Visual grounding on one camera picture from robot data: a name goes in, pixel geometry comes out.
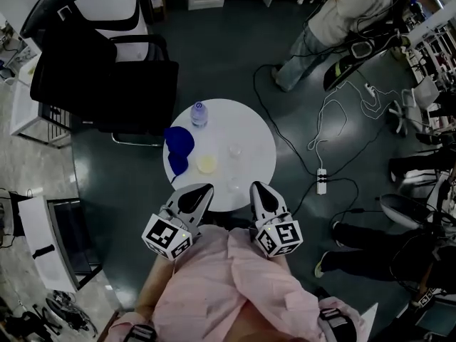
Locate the white metal-frame table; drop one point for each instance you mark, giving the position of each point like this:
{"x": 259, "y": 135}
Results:
{"x": 25, "y": 112}

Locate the white black-trimmed machine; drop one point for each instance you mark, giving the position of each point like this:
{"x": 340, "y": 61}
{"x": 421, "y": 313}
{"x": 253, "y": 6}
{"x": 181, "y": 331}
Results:
{"x": 107, "y": 5}

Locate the person's right forearm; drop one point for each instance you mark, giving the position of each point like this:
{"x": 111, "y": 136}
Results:
{"x": 279, "y": 264}

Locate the white swivel chair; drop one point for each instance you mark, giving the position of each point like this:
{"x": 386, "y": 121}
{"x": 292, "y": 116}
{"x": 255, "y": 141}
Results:
{"x": 413, "y": 102}

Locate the clear plastic water bottle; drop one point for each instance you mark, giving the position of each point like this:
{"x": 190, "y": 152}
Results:
{"x": 199, "y": 114}

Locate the black equipment pile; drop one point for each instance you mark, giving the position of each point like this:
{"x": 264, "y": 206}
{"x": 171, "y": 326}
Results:
{"x": 53, "y": 315}

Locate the yellow plastic cup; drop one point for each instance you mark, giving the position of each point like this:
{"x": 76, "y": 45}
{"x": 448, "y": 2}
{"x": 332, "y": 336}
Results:
{"x": 206, "y": 163}

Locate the white side table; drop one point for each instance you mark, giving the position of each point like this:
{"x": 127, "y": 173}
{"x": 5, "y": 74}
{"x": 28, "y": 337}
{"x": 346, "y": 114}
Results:
{"x": 46, "y": 241}

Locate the white power strip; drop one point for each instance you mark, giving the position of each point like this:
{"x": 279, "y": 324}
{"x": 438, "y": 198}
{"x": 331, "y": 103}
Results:
{"x": 370, "y": 89}
{"x": 321, "y": 181}

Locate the blue cloth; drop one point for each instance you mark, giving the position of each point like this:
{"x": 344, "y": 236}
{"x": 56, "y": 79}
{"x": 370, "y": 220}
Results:
{"x": 179, "y": 146}

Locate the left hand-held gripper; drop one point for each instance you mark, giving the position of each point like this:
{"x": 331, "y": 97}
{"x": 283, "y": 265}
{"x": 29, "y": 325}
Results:
{"x": 160, "y": 233}

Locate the person's left forearm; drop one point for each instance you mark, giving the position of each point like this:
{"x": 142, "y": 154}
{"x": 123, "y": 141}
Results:
{"x": 153, "y": 283}

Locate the black office chair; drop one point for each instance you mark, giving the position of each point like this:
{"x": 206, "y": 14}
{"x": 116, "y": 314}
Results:
{"x": 107, "y": 80}

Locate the person's pink shirt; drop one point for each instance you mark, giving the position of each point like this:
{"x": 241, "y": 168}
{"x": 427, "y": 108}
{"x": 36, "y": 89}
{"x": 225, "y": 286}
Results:
{"x": 213, "y": 280}

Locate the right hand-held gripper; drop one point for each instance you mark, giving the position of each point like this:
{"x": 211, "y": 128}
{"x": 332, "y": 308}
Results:
{"x": 281, "y": 237}

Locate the black backpack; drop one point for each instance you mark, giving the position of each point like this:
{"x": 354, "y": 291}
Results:
{"x": 363, "y": 48}

